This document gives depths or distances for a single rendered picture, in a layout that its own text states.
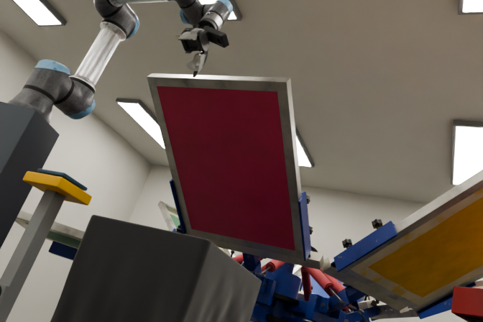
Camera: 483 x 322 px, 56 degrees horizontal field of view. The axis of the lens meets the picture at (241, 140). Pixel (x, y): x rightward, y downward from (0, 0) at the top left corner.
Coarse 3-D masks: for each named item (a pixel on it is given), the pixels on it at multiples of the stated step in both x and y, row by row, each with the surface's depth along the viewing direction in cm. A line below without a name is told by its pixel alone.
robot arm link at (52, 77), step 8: (40, 64) 164; (48, 64) 164; (56, 64) 165; (32, 72) 164; (40, 72) 162; (48, 72) 163; (56, 72) 164; (64, 72) 167; (32, 80) 161; (40, 80) 161; (48, 80) 162; (56, 80) 164; (64, 80) 167; (72, 80) 173; (48, 88) 162; (56, 88) 165; (64, 88) 168; (72, 88) 171; (56, 96) 166; (64, 96) 169
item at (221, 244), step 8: (216, 240) 214; (224, 248) 214; (232, 248) 212; (240, 248) 209; (248, 248) 207; (264, 256) 205; (272, 256) 203; (280, 256) 200; (288, 256) 198; (312, 256) 195; (320, 256) 194; (304, 264) 197; (312, 264) 195; (320, 264) 193
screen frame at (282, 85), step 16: (160, 80) 176; (176, 80) 173; (192, 80) 170; (208, 80) 166; (224, 80) 163; (240, 80) 161; (256, 80) 158; (272, 80) 155; (288, 80) 154; (288, 96) 156; (160, 112) 185; (288, 112) 158; (160, 128) 189; (288, 128) 161; (288, 144) 165; (288, 160) 168; (176, 176) 199; (288, 176) 172; (176, 192) 204; (224, 240) 206; (240, 240) 201
